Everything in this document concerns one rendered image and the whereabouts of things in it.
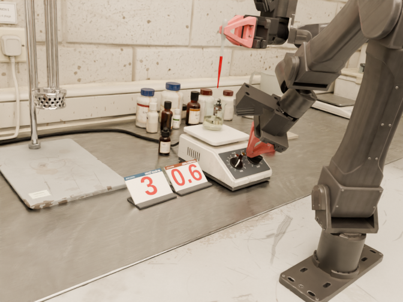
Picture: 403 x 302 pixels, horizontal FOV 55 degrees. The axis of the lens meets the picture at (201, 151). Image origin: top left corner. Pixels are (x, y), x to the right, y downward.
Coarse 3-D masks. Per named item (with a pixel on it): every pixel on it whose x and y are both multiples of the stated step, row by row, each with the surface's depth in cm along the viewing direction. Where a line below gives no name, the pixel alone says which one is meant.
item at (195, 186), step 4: (164, 168) 80; (200, 168) 86; (168, 176) 80; (204, 176) 85; (204, 180) 85; (172, 184) 79; (192, 184) 82; (196, 184) 83; (200, 184) 83; (204, 184) 83; (208, 184) 84; (172, 188) 80; (176, 188) 79; (180, 188) 80; (184, 188) 80; (188, 188) 81; (192, 188) 81; (196, 188) 81; (200, 188) 82; (176, 192) 79; (180, 192) 78; (184, 192) 79; (188, 192) 79
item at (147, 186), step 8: (144, 176) 77; (152, 176) 78; (160, 176) 79; (128, 184) 74; (136, 184) 75; (144, 184) 76; (152, 184) 77; (160, 184) 78; (136, 192) 74; (144, 192) 75; (152, 192) 76; (160, 192) 77; (136, 200) 73
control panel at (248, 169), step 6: (234, 150) 87; (240, 150) 88; (222, 156) 84; (228, 156) 85; (234, 156) 86; (246, 156) 88; (228, 162) 84; (246, 162) 86; (264, 162) 89; (228, 168) 83; (234, 168) 83; (246, 168) 85; (252, 168) 86; (258, 168) 87; (264, 168) 88; (234, 174) 82; (240, 174) 83; (246, 174) 84; (252, 174) 85
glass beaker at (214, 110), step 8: (208, 96) 92; (216, 96) 93; (208, 104) 89; (216, 104) 88; (224, 104) 89; (208, 112) 90; (216, 112) 89; (224, 112) 91; (208, 120) 90; (216, 120) 90; (208, 128) 91; (216, 128) 91
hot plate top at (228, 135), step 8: (184, 128) 92; (192, 128) 92; (200, 128) 93; (224, 128) 95; (232, 128) 96; (200, 136) 88; (208, 136) 88; (216, 136) 89; (224, 136) 89; (232, 136) 90; (240, 136) 90; (248, 136) 91; (216, 144) 85
